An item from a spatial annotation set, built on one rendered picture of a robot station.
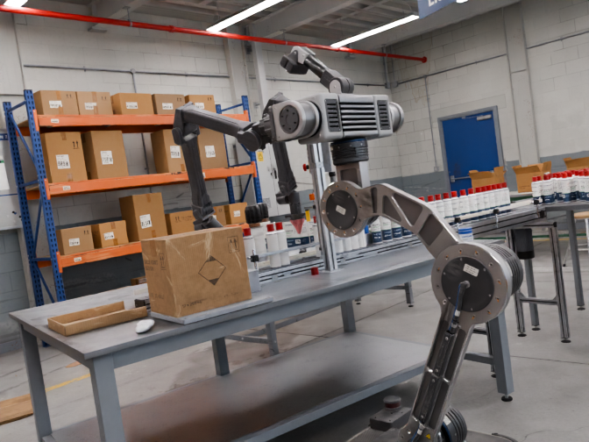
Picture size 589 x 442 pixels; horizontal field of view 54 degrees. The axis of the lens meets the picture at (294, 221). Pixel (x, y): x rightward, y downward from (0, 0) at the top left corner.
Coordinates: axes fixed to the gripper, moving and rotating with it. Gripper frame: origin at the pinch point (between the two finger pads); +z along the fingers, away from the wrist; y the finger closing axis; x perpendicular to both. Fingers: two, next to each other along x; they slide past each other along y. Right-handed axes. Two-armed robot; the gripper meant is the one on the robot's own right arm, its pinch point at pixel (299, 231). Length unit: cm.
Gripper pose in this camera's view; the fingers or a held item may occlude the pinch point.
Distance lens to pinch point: 283.5
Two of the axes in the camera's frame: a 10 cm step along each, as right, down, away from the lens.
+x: 5.9, -0.3, -8.1
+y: -8.0, 1.5, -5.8
